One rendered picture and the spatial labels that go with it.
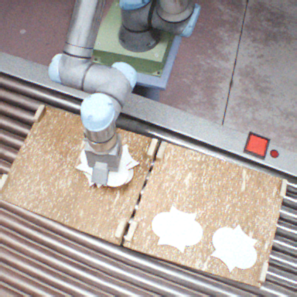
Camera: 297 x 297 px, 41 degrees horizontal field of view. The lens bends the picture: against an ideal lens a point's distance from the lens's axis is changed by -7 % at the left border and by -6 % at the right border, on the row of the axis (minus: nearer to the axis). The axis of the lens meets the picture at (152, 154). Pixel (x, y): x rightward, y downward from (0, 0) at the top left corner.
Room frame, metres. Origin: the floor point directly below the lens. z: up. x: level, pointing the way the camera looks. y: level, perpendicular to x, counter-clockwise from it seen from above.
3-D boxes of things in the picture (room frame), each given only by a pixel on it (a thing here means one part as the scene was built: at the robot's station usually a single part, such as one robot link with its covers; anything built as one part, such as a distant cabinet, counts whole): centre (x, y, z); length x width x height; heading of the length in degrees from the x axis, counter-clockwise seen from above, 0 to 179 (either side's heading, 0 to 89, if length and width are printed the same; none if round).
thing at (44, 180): (0.52, 0.23, 0.93); 0.41 x 0.35 x 0.02; 73
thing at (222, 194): (0.40, -0.18, 0.93); 0.41 x 0.35 x 0.02; 73
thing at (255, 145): (0.64, -0.34, 0.92); 0.06 x 0.06 x 0.01; 70
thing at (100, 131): (0.51, 0.13, 1.25); 0.09 x 0.08 x 0.11; 159
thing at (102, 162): (0.49, 0.13, 1.09); 0.12 x 0.09 x 0.16; 172
